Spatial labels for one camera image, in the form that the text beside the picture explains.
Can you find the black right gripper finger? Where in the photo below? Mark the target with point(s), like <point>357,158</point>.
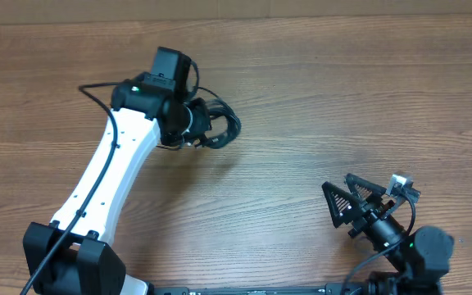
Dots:
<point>343,206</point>
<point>362,189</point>

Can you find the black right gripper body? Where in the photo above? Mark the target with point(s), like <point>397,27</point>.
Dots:
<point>367,209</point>

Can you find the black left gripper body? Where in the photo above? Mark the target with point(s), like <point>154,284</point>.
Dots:
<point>200,122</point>

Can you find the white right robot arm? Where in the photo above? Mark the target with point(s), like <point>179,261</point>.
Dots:
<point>405,261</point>

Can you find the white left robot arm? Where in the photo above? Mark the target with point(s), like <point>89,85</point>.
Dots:
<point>73,253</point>

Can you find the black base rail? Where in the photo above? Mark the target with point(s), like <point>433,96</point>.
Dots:
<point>252,290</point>

